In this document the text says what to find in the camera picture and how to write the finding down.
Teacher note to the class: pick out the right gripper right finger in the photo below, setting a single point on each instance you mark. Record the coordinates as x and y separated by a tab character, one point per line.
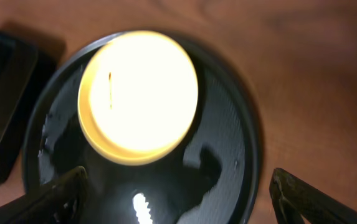
295	201

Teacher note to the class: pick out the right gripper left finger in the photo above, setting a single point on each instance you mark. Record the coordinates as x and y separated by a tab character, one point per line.
59	201

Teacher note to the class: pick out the yellow plate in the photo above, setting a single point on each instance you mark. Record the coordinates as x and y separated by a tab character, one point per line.
138	97

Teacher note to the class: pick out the black round tray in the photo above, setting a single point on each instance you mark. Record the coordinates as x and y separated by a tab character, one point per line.
211	177

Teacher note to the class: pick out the black rectangular tray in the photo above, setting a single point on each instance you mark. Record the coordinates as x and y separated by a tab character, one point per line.
18	61

